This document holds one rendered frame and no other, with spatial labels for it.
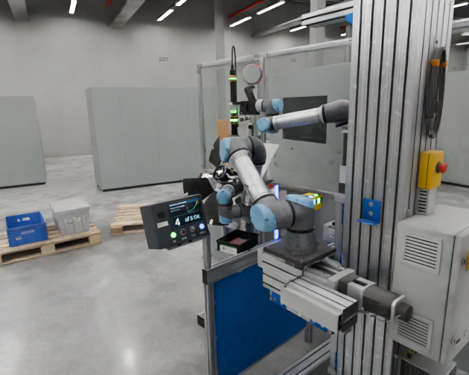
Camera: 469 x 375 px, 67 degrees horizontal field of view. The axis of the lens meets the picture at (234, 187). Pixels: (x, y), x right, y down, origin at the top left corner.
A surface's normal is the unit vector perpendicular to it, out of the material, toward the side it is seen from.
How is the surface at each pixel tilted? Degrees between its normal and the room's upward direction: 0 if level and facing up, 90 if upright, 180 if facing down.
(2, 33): 90
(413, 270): 90
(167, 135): 90
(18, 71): 90
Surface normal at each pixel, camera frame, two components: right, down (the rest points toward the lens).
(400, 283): -0.78, 0.16
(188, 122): 0.45, 0.19
